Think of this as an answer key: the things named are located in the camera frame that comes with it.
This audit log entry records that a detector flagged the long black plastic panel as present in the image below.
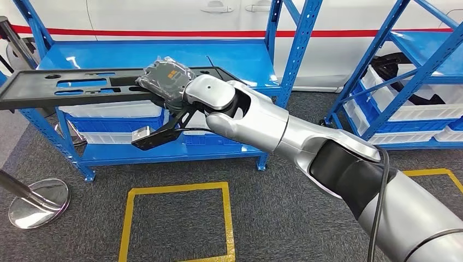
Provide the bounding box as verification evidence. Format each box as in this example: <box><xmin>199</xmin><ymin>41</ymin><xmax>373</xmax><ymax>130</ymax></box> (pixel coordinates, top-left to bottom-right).
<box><xmin>0</xmin><ymin>66</ymin><xmax>247</xmax><ymax>111</ymax></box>

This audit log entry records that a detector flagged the blue metal shelf rack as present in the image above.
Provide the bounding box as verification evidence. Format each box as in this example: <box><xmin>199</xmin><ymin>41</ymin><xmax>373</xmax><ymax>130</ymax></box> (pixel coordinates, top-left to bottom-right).
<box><xmin>325</xmin><ymin>0</ymin><xmax>463</xmax><ymax>151</ymax></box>
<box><xmin>0</xmin><ymin>0</ymin><xmax>324</xmax><ymax>182</ymax></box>

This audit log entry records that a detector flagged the black rubber car part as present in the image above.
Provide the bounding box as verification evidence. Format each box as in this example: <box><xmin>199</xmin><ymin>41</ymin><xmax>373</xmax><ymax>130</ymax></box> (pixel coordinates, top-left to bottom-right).
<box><xmin>370</xmin><ymin>52</ymin><xmax>447</xmax><ymax>105</ymax></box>

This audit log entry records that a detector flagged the yellow floor tape square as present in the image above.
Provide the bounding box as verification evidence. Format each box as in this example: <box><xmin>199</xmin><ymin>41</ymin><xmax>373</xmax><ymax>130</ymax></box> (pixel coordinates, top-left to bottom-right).
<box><xmin>118</xmin><ymin>182</ymin><xmax>236</xmax><ymax>262</ymax></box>
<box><xmin>403</xmin><ymin>168</ymin><xmax>463</xmax><ymax>194</ymax></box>

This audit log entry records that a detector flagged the red barrier belt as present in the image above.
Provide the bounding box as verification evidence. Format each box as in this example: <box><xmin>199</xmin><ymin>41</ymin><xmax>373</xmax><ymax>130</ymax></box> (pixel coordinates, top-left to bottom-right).
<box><xmin>10</xmin><ymin>24</ymin><xmax>453</xmax><ymax>39</ymax></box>

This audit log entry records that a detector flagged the white car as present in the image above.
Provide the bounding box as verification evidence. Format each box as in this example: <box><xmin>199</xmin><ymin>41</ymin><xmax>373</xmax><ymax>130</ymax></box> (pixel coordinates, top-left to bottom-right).
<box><xmin>0</xmin><ymin>0</ymin><xmax>463</xmax><ymax>91</ymax></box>

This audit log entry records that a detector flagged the thin black wire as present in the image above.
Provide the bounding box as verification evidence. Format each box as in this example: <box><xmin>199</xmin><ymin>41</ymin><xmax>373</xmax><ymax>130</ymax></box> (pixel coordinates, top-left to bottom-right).
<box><xmin>205</xmin><ymin>54</ymin><xmax>223</xmax><ymax>79</ymax></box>

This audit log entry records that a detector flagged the white car door handle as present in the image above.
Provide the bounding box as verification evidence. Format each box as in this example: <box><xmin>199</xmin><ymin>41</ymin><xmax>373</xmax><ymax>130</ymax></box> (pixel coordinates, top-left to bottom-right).
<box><xmin>245</xmin><ymin>0</ymin><xmax>272</xmax><ymax>12</ymax></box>
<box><xmin>200</xmin><ymin>0</ymin><xmax>235</xmax><ymax>13</ymax></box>

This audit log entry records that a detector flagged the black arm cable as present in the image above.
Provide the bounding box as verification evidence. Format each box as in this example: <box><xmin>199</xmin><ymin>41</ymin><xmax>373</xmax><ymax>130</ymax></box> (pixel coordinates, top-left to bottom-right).
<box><xmin>367</xmin><ymin>147</ymin><xmax>390</xmax><ymax>262</ymax></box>

